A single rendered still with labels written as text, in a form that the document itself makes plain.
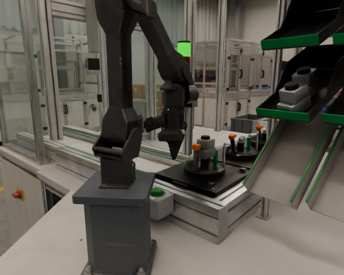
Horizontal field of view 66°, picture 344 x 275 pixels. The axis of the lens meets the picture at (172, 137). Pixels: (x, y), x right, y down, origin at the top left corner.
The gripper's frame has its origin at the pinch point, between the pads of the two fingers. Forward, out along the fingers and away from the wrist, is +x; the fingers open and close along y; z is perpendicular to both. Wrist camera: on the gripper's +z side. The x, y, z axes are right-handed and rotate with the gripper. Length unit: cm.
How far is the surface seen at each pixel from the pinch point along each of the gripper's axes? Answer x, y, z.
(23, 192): 42, -49, 89
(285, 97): -15.5, 9.9, -26.9
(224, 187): 11.4, 0.7, -14.8
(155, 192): 11.2, 6.8, 4.3
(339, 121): -11.2, 15.9, -36.4
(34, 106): -7, -40, 70
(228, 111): 54, -536, -58
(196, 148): 1.8, -6.5, -6.2
